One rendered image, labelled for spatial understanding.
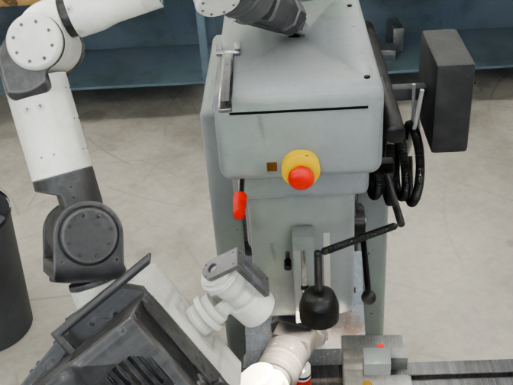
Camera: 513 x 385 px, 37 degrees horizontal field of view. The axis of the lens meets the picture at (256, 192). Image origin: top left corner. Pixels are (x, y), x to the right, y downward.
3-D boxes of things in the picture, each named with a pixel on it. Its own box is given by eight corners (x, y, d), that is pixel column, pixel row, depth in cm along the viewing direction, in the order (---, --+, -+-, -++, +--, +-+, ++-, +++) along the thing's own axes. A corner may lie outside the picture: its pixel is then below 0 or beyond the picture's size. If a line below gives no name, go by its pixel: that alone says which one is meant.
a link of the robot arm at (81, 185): (37, 180, 104) (65, 275, 105) (100, 163, 107) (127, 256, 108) (29, 182, 114) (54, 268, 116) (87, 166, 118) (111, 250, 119)
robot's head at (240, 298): (236, 344, 117) (280, 308, 116) (196, 311, 111) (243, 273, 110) (224, 317, 122) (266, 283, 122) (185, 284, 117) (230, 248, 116)
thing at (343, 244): (323, 257, 129) (323, 251, 128) (319, 253, 130) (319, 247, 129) (406, 227, 135) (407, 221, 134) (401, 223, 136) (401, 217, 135)
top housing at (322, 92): (384, 177, 120) (387, 83, 111) (218, 185, 121) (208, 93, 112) (356, 57, 159) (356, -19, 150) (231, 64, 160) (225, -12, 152)
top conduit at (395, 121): (405, 143, 120) (406, 124, 118) (379, 144, 120) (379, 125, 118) (373, 36, 157) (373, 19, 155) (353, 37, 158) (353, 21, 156)
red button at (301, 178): (314, 192, 116) (314, 170, 113) (288, 193, 116) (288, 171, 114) (314, 181, 118) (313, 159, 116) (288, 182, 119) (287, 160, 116)
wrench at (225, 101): (239, 112, 107) (238, 107, 106) (211, 114, 107) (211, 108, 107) (240, 45, 127) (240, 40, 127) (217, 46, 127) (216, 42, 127)
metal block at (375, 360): (390, 383, 173) (391, 363, 170) (363, 383, 173) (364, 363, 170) (388, 365, 177) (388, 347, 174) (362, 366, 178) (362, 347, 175)
